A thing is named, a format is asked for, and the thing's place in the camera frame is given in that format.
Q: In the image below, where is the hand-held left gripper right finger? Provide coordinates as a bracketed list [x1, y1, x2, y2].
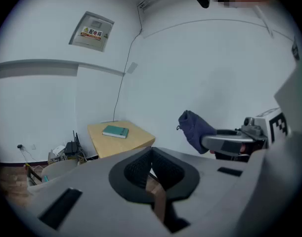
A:
[150, 146, 250, 237]

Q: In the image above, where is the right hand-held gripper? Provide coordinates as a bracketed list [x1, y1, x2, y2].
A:
[201, 107, 291, 156]

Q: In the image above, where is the grey wall electrical box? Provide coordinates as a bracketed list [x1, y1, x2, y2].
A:
[68, 10, 115, 53]

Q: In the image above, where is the small white box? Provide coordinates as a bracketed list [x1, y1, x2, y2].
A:
[51, 145, 66, 157]

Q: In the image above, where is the thin dark wall cable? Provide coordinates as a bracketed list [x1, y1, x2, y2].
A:
[112, 5, 144, 122]

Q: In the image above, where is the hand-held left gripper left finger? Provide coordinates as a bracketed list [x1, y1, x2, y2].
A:
[27, 146, 173, 237]

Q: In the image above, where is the grey chair with black frame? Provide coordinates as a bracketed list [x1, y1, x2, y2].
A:
[27, 159, 80, 190]

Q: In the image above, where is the teal green mat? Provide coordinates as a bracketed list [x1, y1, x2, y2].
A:
[102, 125, 129, 139]

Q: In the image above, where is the dark blue cloth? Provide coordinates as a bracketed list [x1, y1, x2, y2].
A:
[176, 110, 217, 155]

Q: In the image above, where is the blank white wall plate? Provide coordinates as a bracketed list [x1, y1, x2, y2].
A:
[126, 62, 138, 74]

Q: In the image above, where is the cardboard box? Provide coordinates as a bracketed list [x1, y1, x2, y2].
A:
[47, 152, 79, 165]

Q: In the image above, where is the black router with antennas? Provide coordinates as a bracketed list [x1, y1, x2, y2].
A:
[64, 130, 80, 156]

